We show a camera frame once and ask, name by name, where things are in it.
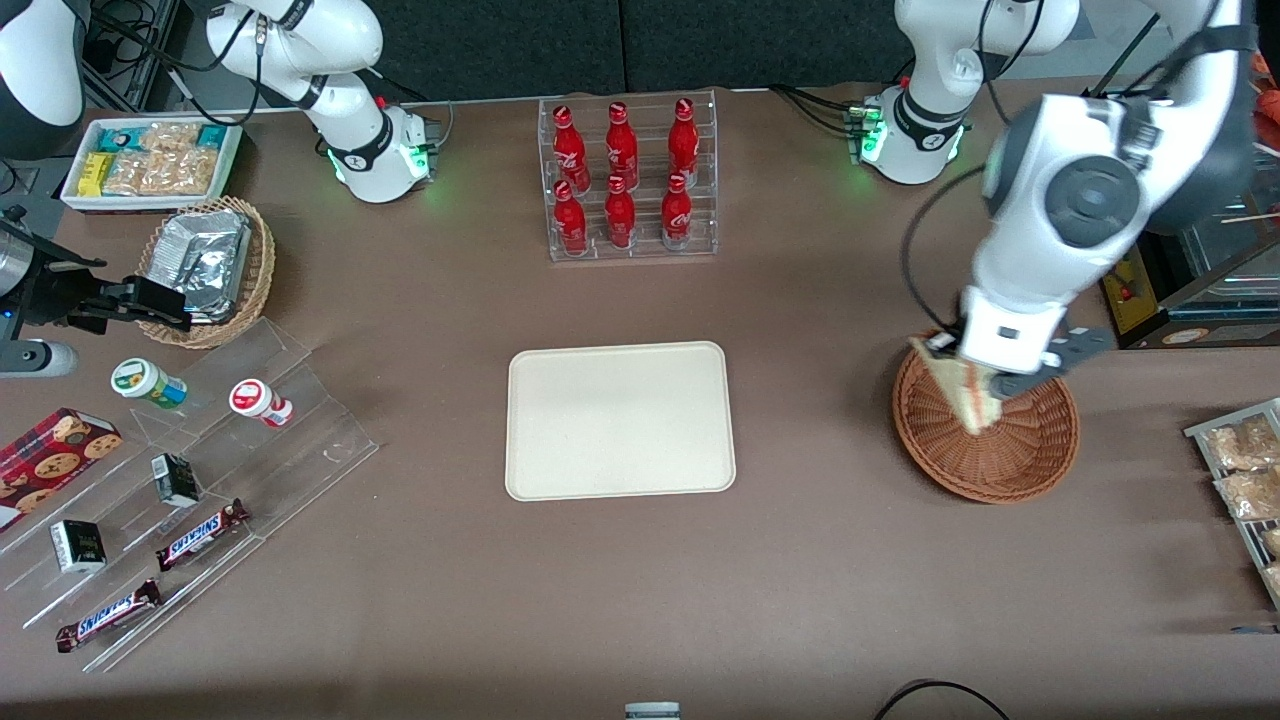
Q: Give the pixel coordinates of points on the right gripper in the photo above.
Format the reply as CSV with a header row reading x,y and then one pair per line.
x,y
52,292

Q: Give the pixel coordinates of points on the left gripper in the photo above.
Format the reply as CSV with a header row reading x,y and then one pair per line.
x,y
946,346

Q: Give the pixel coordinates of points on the triangular sandwich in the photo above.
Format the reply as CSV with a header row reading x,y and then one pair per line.
x,y
965,400

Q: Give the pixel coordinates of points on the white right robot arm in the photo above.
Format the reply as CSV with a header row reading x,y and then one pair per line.
x,y
350,120

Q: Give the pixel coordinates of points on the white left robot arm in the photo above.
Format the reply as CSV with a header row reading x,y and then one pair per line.
x,y
1080,200

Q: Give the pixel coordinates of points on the brown round wicker basket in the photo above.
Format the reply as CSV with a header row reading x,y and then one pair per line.
x,y
1020,455

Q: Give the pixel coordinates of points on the white rectangular snack tray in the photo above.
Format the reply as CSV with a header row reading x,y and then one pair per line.
x,y
150,203

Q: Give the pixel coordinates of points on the light tan wicker basket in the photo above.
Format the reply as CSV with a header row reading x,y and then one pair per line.
x,y
258,270

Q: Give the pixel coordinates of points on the grey tray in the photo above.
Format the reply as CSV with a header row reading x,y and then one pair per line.
x,y
1250,545

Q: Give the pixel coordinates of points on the cream rectangular tray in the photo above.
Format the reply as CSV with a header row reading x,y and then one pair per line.
x,y
620,420

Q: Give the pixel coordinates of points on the green lid white cup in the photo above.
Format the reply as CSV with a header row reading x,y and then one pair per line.
x,y
145,382

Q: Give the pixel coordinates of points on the silver foil packet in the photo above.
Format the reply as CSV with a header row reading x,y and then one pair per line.
x,y
205,260

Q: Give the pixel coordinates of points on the clear nut snack packet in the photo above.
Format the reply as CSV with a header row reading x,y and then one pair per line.
x,y
188,172
130,173
170,136

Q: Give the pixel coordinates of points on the yellow snack packet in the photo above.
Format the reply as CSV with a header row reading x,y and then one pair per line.
x,y
96,175

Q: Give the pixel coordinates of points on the red lid white cup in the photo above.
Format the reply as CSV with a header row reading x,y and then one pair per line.
x,y
255,400

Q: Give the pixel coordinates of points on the large teal snack packet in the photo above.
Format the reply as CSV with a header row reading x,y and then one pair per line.
x,y
118,138

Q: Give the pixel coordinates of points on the red plaid cookie box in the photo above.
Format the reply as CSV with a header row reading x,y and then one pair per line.
x,y
50,465

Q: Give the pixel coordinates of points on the small black carton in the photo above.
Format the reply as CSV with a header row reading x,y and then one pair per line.
x,y
78,546
177,480

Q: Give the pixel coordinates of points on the small teal snack packet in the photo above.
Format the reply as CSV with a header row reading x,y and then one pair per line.
x,y
211,136

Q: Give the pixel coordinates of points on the clear acrylic stepped display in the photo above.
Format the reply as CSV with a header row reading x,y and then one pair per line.
x,y
300,450

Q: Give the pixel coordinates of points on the black machine with yellow panel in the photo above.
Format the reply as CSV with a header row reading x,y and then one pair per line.
x,y
1210,300

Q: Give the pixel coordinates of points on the brown snickers bar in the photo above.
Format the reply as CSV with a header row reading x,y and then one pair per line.
x,y
200,535
108,616

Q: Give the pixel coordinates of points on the clear cracker packet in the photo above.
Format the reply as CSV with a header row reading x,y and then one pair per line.
x,y
1272,543
1252,493
1274,578
1245,445

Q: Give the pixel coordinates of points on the red cola bottle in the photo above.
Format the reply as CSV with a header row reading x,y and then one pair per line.
x,y
569,145
677,212
570,220
621,145
684,140
620,215

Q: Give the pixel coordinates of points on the clear acrylic bottle rack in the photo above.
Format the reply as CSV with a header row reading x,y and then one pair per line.
x,y
645,245

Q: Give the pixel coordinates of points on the small grey object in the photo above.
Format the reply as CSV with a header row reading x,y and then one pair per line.
x,y
652,712

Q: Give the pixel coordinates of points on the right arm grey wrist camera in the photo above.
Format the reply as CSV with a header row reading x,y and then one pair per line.
x,y
35,358

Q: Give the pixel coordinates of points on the black metal frame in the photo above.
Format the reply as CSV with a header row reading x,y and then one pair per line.
x,y
150,60

